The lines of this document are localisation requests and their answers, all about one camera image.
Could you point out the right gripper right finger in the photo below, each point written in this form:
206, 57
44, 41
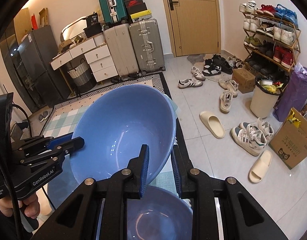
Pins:
181, 165

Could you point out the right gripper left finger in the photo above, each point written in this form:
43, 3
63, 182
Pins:
139, 167

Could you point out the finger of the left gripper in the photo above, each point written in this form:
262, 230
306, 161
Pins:
34, 158
40, 143

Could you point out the blue bowl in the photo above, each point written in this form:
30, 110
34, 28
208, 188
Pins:
116, 125
160, 214

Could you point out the person's left hand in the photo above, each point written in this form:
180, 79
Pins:
31, 203

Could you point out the grey slippers pair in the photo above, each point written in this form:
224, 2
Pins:
44, 116

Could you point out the cream slide sandal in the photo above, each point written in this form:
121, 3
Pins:
212, 122
260, 167

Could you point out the black refrigerator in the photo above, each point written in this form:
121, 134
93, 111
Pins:
28, 65

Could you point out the woven laundry basket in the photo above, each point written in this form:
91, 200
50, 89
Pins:
83, 77

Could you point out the white green sneaker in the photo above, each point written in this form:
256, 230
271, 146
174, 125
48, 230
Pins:
251, 139

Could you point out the white sneaker near bin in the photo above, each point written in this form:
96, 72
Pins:
226, 101

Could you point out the white vanity dresser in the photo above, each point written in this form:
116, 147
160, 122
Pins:
96, 53

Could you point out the small cardboard box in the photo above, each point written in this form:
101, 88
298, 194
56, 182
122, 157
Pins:
245, 80

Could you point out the large cardboard box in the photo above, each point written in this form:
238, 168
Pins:
290, 141

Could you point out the white trash bin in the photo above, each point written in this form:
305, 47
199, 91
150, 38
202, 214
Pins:
264, 97

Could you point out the oval mirror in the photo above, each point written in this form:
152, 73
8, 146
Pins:
73, 29

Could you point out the beige suitcase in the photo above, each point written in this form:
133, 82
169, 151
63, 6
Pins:
121, 49

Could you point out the silver suitcase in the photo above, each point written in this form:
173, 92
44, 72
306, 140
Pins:
147, 45

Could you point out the purple bag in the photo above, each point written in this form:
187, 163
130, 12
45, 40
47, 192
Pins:
294, 95

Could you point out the teal suitcase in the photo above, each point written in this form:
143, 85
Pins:
113, 11

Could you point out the stacked shoe boxes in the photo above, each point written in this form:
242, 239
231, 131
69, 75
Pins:
134, 6

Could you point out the wooden door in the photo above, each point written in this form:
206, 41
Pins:
194, 26

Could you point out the wooden shoe rack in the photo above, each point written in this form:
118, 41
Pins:
272, 39

